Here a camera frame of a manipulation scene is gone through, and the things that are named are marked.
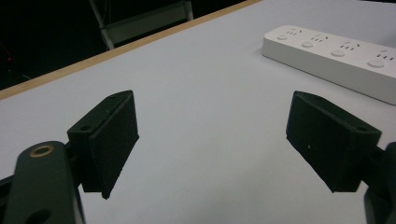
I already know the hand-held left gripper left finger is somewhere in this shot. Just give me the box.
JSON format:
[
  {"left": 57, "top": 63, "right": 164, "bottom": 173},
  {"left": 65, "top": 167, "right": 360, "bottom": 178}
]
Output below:
[{"left": 66, "top": 90, "right": 140, "bottom": 201}]

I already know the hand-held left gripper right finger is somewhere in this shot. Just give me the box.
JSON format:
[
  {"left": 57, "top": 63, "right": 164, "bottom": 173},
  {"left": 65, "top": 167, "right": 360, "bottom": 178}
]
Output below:
[{"left": 285, "top": 90, "right": 383, "bottom": 194}]

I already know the white power strip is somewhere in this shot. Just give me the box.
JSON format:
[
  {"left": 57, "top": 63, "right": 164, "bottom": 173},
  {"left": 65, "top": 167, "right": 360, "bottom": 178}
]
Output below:
[{"left": 261, "top": 24, "right": 396, "bottom": 105}]

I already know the metal stand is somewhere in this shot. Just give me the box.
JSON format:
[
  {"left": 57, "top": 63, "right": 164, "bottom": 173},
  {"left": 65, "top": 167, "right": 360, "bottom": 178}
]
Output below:
[{"left": 88, "top": 0, "right": 194, "bottom": 50}]

